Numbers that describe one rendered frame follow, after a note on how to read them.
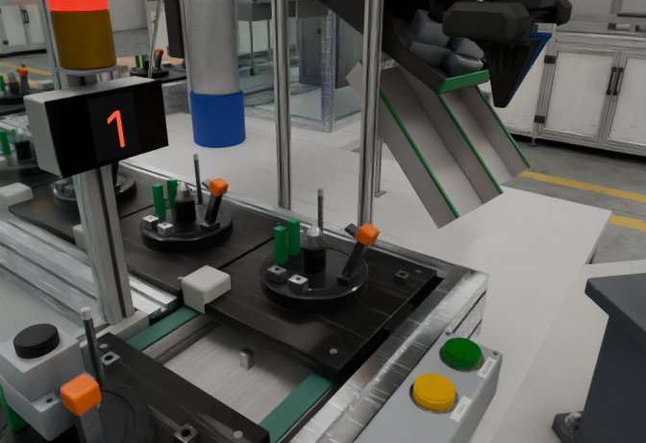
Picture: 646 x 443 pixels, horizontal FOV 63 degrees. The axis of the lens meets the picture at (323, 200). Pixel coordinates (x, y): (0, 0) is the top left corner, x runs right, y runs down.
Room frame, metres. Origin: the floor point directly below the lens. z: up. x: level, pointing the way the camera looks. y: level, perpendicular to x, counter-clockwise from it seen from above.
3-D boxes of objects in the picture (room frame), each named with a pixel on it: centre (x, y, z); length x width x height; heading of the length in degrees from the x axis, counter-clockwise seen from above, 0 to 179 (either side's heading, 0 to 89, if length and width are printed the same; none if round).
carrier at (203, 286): (0.59, 0.01, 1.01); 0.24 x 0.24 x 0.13; 54
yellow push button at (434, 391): (0.40, -0.11, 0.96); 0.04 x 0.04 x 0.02
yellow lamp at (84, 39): (0.51, 0.22, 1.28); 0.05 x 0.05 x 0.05
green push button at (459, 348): (0.46, -0.15, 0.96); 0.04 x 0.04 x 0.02
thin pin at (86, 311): (0.38, 0.21, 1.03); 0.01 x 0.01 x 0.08
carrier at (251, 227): (0.73, 0.21, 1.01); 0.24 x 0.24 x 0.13; 54
